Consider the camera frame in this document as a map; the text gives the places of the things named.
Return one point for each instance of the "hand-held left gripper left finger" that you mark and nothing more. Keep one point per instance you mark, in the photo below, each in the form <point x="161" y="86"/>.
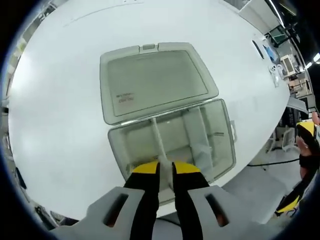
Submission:
<point x="142" y="185"/>

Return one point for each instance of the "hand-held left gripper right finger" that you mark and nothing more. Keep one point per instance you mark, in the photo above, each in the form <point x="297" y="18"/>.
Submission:
<point x="190" y="185"/>

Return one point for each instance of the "clear plastic divider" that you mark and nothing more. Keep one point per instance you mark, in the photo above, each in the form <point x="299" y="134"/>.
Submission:
<point x="163" y="162"/>
<point x="197" y="140"/>

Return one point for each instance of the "grey transparent guide fixture box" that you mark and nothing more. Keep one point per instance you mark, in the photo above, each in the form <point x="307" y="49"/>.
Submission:
<point x="155" y="80"/>

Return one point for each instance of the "person's right hand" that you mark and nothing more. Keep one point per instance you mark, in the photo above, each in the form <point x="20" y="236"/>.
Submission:
<point x="302" y="147"/>

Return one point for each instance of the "white handheld controller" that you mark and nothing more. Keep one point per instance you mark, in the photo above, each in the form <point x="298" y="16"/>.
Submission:
<point x="275" y="73"/>

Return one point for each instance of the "blue packet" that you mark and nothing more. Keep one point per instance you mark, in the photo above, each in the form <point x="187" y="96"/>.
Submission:
<point x="271" y="52"/>

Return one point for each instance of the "black oblong device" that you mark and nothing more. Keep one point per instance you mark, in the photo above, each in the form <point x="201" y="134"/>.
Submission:
<point x="257" y="48"/>

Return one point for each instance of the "white standing panel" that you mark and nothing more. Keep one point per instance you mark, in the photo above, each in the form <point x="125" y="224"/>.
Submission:
<point x="257" y="12"/>

